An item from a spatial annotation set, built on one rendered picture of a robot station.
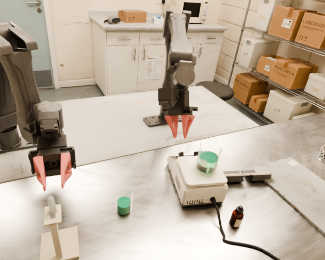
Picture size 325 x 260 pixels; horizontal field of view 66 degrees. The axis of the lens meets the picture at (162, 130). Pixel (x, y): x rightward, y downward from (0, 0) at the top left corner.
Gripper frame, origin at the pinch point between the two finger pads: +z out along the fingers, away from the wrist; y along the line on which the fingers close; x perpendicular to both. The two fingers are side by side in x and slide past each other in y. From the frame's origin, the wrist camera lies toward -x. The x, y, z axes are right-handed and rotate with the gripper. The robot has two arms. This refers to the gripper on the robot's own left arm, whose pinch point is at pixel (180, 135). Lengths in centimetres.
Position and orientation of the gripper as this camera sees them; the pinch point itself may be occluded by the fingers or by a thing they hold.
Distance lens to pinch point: 81.1
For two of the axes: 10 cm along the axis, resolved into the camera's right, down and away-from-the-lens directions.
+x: 4.7, -0.4, 8.8
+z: 0.1, 10.0, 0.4
